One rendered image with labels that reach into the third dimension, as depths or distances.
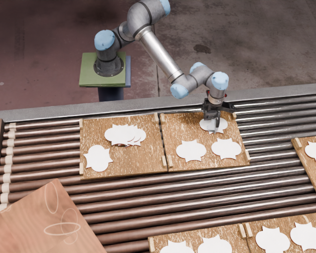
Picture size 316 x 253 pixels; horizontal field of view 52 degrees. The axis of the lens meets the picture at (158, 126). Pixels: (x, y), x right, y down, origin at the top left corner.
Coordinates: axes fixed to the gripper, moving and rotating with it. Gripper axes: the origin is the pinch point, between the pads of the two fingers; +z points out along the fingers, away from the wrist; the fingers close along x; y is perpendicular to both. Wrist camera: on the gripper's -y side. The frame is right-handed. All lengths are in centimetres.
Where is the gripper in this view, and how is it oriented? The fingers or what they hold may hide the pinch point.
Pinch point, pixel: (213, 124)
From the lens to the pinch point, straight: 176.7
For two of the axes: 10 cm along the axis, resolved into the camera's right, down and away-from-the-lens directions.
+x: 1.2, 8.0, -5.9
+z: -0.2, 6.0, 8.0
